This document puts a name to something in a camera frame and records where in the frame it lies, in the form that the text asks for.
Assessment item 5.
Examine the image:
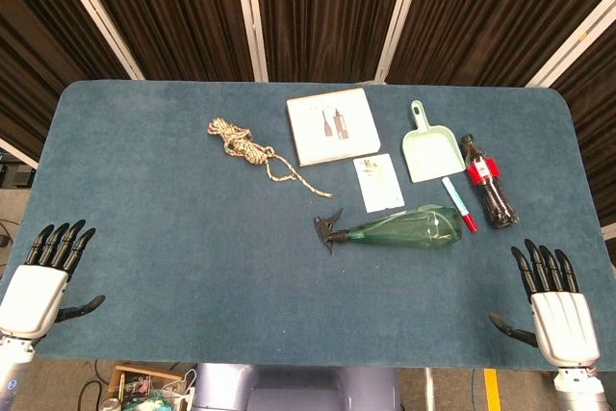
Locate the lavender robot base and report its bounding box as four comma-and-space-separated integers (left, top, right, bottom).
192, 362, 400, 411

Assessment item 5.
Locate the black floor cable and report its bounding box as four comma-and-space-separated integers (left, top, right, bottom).
76, 361, 105, 411

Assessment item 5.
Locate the blue carpet table cover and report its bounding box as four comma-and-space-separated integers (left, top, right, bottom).
0, 80, 616, 372

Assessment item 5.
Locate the wooden box with clutter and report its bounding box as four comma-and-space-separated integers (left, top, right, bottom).
106, 365, 185, 411

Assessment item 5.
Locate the white marker red cap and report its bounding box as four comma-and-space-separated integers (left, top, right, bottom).
441, 176, 479, 234

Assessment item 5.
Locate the white cable bundle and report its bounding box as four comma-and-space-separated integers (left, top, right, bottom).
161, 367, 199, 405

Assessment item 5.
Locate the green transparent spray bottle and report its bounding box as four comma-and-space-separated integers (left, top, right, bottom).
313, 205, 464, 256

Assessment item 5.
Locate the mint green plastic dustpan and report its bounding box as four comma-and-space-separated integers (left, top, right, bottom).
401, 100, 467, 185

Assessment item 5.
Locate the small white printed card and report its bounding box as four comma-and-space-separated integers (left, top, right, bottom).
352, 153, 405, 214

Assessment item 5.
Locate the white square book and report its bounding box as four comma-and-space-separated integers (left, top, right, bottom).
286, 88, 382, 167

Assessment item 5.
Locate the beige braided rope bundle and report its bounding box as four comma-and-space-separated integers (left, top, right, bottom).
207, 116, 334, 199

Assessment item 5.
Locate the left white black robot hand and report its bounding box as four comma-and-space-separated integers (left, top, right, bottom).
0, 218, 107, 341

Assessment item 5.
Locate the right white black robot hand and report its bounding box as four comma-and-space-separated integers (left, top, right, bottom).
489, 239, 602, 369

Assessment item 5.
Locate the white partition frame post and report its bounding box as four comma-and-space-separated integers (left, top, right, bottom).
373, 0, 428, 85
526, 0, 616, 89
47, 0, 145, 81
231, 0, 270, 83
0, 137, 39, 169

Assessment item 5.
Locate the yellow floor tape strip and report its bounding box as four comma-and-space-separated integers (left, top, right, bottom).
483, 368, 501, 411

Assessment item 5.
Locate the dark brown pleated curtain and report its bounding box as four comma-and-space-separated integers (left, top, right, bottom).
252, 0, 410, 85
71, 0, 256, 83
0, 0, 131, 162
552, 35, 616, 229
389, 0, 616, 88

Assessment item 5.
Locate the cola bottle red label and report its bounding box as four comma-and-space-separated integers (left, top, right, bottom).
460, 134, 521, 230

